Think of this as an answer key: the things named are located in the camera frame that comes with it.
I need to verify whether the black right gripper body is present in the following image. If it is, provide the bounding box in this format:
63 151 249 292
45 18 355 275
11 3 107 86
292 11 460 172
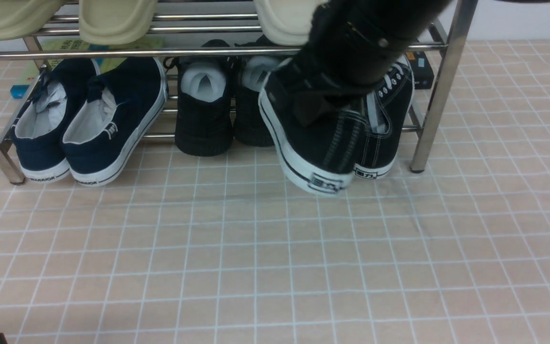
275 48 390 127

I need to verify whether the black canvas sneaker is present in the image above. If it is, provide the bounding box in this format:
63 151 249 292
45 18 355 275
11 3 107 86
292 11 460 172
257 57 368 196
354 55 414 179

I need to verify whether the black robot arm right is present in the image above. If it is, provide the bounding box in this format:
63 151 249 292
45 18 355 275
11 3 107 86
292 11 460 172
265 0 450 127

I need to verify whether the black book under rack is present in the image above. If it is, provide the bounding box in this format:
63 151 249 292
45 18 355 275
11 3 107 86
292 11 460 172
405 52 435 90

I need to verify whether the steel shoe rack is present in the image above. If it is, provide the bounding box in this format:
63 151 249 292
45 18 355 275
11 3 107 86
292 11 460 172
0 0 478 185

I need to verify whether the blue box under rack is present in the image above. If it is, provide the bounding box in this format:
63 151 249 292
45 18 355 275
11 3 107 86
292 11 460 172
10 84 29 99

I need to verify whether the cream slipper left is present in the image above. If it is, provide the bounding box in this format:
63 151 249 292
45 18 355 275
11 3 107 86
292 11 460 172
254 0 327 46

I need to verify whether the black mesh shoe right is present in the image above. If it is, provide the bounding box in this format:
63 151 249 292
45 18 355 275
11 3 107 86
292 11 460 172
233 55 282 147

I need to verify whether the black mesh shoe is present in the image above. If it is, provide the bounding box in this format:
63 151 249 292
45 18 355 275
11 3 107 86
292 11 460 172
233 55 282 147
174 56 237 157

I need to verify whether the black mesh shoe left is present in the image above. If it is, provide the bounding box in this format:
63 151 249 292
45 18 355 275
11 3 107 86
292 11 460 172
174 56 237 157

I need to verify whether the navy canvas sneaker right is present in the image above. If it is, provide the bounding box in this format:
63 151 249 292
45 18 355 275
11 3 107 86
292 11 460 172
62 57 168 187

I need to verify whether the navy canvas sneaker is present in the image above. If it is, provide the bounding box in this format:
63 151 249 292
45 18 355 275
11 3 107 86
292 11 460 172
11 58 100 183
62 57 168 187

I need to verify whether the olive green slipper right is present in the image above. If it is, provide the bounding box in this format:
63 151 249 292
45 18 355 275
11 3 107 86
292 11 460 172
78 0 159 45

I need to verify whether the olive green slipper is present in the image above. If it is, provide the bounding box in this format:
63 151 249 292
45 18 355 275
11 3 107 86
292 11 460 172
78 0 159 45
0 0 66 41

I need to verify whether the navy canvas sneaker left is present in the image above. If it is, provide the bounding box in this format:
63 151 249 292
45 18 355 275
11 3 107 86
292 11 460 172
11 58 100 183

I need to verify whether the olive green slipper left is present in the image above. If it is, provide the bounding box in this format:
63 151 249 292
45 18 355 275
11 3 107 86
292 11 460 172
0 0 66 41

